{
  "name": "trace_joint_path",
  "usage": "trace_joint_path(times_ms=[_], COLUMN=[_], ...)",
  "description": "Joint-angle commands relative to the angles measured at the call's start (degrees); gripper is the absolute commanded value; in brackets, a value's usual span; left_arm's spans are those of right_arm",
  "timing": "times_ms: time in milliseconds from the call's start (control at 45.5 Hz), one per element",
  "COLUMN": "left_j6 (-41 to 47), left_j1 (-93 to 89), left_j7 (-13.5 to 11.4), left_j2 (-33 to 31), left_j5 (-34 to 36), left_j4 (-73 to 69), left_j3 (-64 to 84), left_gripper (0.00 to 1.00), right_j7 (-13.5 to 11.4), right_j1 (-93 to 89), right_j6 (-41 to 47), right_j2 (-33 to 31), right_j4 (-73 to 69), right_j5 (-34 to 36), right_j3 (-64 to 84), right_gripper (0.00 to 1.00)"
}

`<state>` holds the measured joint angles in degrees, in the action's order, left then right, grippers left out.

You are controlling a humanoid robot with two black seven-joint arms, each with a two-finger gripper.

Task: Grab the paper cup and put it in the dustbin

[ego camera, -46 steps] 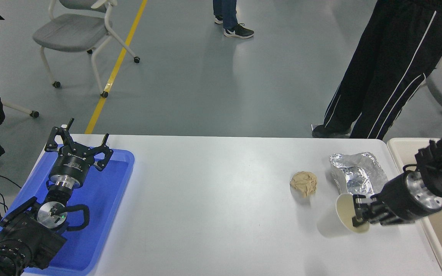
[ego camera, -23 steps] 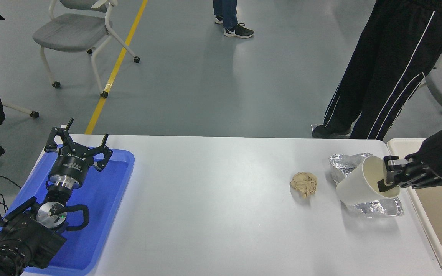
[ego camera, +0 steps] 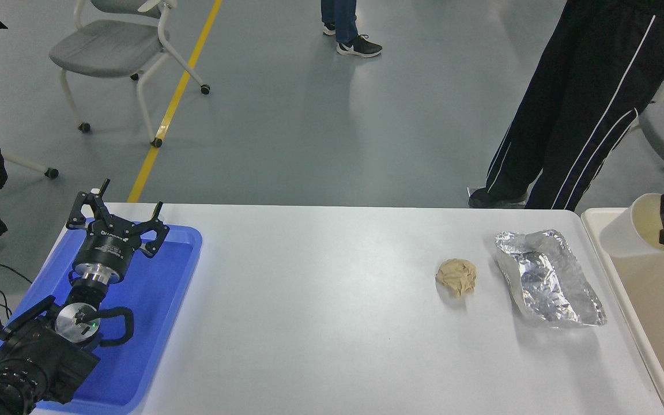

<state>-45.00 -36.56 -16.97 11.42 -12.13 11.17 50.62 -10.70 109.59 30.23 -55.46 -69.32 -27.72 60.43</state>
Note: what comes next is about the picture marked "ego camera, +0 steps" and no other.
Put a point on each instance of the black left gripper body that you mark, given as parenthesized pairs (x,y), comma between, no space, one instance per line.
(107,248)

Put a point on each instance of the white paper cup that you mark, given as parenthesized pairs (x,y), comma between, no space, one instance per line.
(620,230)

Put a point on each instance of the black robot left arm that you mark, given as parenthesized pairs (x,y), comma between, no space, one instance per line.
(44,357)

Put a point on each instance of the large pale bin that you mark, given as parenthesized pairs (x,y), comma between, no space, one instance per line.
(655,300)

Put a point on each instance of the blue plastic tray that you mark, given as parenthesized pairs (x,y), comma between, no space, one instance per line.
(153,300)

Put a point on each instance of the white chair leg with castor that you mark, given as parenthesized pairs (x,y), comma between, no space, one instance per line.
(32,164)

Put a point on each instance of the crumpled silver foil tray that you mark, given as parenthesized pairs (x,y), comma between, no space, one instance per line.
(545,282)

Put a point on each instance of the crumpled tan paper ball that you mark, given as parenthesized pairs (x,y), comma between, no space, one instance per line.
(457,276)

